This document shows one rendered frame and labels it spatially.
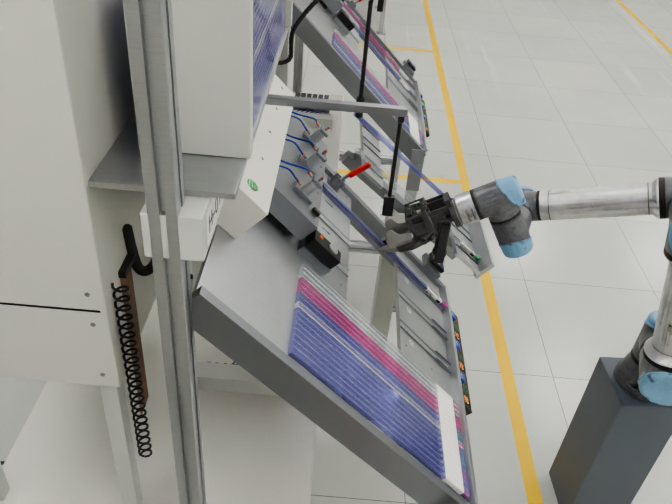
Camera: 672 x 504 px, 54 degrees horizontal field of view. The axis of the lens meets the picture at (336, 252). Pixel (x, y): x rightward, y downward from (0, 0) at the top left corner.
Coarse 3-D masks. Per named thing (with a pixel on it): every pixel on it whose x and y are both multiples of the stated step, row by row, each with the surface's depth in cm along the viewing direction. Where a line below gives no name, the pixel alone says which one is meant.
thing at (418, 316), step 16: (400, 256) 172; (400, 272) 166; (416, 272) 174; (400, 288) 160; (416, 288) 168; (432, 288) 178; (400, 304) 155; (416, 304) 163; (432, 304) 171; (400, 320) 150; (416, 320) 158; (432, 320) 164; (400, 336) 146; (416, 336) 153; (432, 336) 160; (416, 352) 148; (432, 352) 155; (432, 368) 150; (448, 368) 155; (448, 384) 152
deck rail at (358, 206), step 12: (348, 192) 164; (360, 204) 166; (360, 216) 169; (372, 216) 168; (360, 228) 171; (372, 228) 171; (384, 228) 170; (372, 240) 173; (384, 252) 175; (408, 252) 175; (420, 264) 177; (432, 276) 179
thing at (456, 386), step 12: (444, 288) 180; (444, 300) 176; (444, 312) 173; (444, 324) 170; (456, 348) 162; (456, 360) 158; (456, 372) 155; (456, 384) 152; (456, 396) 150; (468, 432) 142; (468, 444) 139; (468, 456) 136; (468, 468) 134; (468, 480) 132
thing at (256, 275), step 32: (256, 224) 122; (320, 224) 144; (224, 256) 109; (256, 256) 116; (288, 256) 125; (224, 288) 104; (256, 288) 111; (288, 288) 119; (256, 320) 106; (288, 320) 114
